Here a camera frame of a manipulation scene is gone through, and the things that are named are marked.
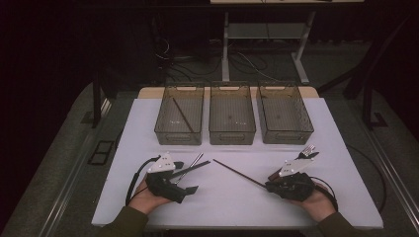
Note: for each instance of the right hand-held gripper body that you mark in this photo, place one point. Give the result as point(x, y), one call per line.
point(296, 186)

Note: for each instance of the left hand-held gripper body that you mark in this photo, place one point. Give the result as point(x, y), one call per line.
point(164, 187)

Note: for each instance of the metal spoon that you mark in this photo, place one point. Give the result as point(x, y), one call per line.
point(198, 158)

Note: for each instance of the smoky transparent plastic bin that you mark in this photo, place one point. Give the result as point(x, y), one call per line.
point(232, 115)
point(171, 126)
point(283, 115)

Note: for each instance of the person's left hand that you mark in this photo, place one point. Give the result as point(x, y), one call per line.
point(145, 200)

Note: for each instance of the person's right hand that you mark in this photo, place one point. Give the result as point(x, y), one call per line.
point(318, 204)

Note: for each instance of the light wooden board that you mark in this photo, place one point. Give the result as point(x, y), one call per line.
point(309, 92)

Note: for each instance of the black metal stand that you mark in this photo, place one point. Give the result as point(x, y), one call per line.
point(367, 105)
point(96, 105)

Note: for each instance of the white desk with metal legs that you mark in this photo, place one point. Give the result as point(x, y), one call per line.
point(225, 49)

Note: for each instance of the metal floor rail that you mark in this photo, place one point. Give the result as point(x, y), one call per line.
point(390, 174)
point(69, 184)

